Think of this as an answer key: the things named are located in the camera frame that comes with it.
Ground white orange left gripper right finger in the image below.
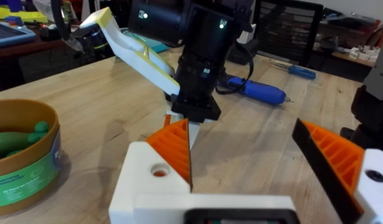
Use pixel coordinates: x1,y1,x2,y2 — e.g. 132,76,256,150
292,118,383,224

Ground white orange left gripper left finger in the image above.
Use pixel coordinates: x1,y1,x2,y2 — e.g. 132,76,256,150
109,118,193,224

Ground finger of the white orange right gripper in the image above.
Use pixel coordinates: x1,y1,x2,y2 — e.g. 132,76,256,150
188,120,201,151

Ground blue electric screwdriver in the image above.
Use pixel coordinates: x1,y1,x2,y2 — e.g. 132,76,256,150
216,74,293,106

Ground small blue hand screwdriver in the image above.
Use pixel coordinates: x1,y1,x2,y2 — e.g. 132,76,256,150
272,61,317,80

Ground teal flat box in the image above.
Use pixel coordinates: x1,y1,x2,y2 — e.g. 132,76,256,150
121,27,169,54

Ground small black box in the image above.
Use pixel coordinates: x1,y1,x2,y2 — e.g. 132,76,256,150
226,39,260,65

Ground heap of white blocks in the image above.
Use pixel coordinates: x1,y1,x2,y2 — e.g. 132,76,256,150
348,45,381,62

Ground brown toy tub green label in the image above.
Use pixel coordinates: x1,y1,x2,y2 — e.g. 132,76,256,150
0,98,63,217

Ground black mesh chair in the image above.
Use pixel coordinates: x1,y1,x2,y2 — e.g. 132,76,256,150
252,0,325,67

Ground blue flat tray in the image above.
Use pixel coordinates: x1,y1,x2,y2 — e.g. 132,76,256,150
0,21,37,49

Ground yellow toy block board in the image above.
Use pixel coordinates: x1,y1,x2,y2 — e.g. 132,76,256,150
0,4,49,24

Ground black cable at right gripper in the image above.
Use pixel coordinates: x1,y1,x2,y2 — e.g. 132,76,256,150
215,42,255,96

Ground black hanging cable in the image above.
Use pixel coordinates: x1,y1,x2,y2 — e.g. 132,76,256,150
50,0,85,54

